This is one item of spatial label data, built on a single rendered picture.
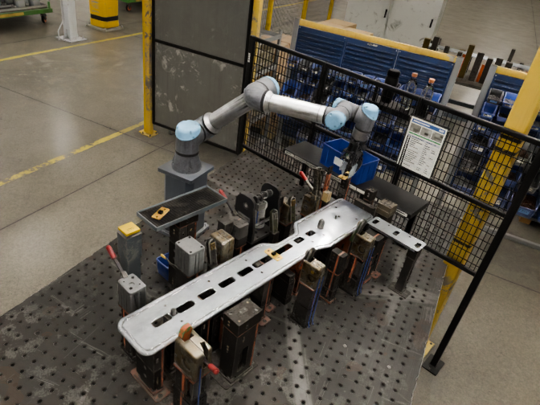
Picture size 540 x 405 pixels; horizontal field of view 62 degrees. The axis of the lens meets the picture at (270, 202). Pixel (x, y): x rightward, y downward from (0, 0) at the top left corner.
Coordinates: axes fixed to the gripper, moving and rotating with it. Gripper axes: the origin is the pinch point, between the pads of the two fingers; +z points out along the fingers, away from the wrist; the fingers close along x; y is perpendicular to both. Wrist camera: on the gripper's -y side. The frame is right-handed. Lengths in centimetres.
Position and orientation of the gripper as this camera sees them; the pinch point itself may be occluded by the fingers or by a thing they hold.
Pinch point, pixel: (347, 173)
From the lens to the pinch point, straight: 213.5
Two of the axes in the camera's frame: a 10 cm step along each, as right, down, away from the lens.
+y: -5.9, 3.6, -7.2
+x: 7.8, 5.0, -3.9
